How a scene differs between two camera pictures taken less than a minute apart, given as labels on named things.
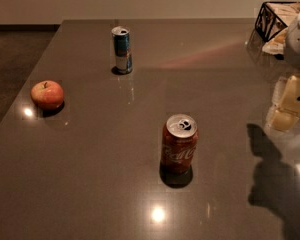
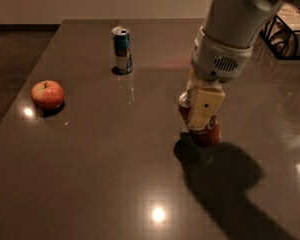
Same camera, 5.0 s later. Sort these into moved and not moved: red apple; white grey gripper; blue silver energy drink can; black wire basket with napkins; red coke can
Moved: red coke can; white grey gripper
Not moved: black wire basket with napkins; blue silver energy drink can; red apple
